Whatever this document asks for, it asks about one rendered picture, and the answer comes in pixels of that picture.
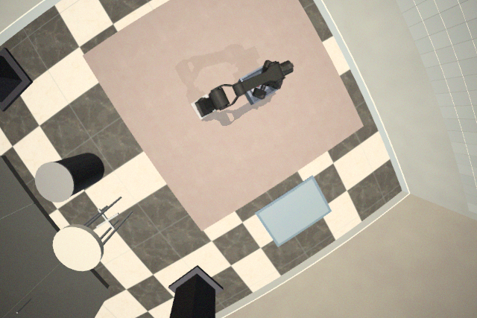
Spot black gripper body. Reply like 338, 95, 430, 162
253, 60, 272, 99

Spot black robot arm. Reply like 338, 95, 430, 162
195, 60, 294, 117

